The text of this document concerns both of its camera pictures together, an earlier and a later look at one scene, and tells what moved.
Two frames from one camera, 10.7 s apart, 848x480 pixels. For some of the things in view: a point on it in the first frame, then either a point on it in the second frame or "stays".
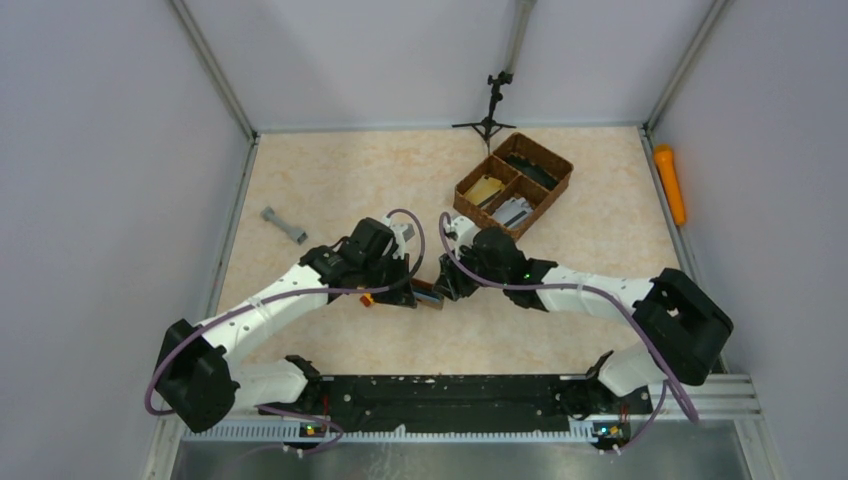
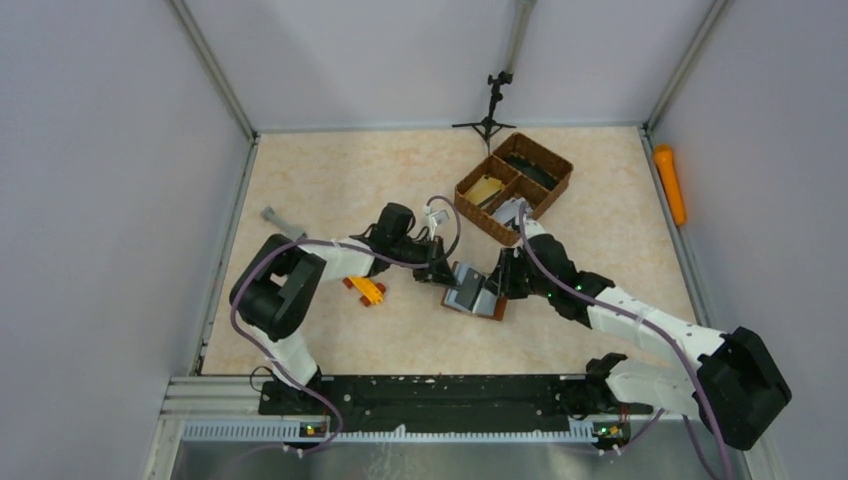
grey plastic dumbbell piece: [299, 236] stays
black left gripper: [400, 294] to [438, 269]
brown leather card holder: [424, 294] to [474, 293]
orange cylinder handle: [664, 158] stays
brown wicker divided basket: [515, 187] stays
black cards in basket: [537, 173] stays
